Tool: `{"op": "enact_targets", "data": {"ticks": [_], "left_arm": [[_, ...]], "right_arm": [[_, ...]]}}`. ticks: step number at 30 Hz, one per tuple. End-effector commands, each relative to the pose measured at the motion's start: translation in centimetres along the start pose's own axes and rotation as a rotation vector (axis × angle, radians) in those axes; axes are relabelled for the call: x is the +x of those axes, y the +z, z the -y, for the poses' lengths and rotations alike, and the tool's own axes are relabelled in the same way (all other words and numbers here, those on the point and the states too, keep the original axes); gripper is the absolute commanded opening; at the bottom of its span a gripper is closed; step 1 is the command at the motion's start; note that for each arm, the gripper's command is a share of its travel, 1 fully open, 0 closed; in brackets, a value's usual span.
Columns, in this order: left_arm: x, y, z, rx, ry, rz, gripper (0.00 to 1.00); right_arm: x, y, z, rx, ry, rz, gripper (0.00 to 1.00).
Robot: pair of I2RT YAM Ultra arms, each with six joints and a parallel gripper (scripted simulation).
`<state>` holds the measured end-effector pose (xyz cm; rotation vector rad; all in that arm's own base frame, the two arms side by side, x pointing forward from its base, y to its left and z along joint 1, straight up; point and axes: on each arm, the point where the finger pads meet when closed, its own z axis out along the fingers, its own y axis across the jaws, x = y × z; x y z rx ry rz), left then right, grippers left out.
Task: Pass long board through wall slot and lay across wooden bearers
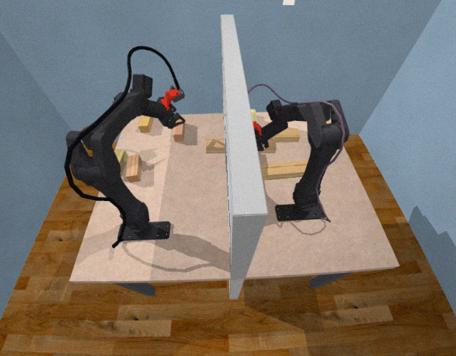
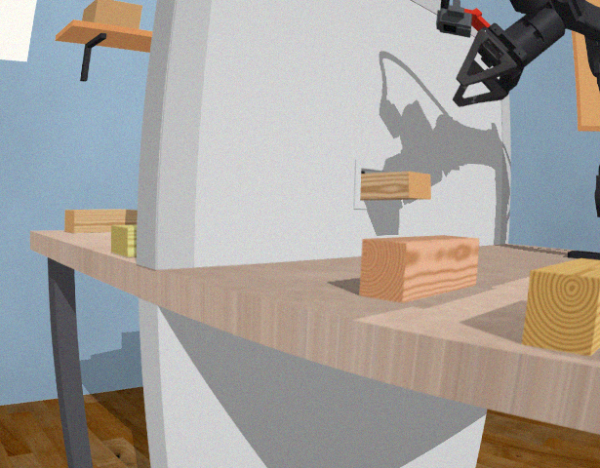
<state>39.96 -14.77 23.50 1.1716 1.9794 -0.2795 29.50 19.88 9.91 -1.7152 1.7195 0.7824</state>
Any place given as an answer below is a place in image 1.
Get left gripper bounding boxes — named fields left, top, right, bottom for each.
left=150, top=88, right=185, bottom=129

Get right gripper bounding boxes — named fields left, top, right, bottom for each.
left=253, top=121, right=277, bottom=151

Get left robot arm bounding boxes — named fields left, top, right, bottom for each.
left=70, top=74, right=171, bottom=241

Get grey panel wall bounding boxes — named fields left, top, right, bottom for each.
left=221, top=15, right=268, bottom=279

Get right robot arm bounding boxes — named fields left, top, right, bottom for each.
left=266, top=99, right=349, bottom=221

